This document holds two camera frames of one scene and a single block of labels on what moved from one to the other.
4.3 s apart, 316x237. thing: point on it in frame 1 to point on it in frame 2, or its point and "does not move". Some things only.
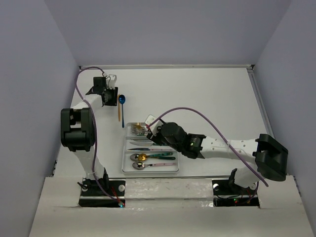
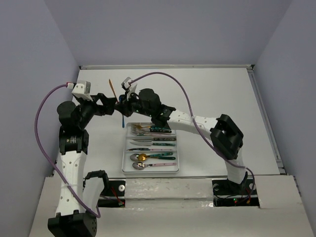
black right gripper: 156,138 to 124,107
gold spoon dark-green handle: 143,157 does not move
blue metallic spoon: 122,99 does not move
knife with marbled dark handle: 143,143 does not move
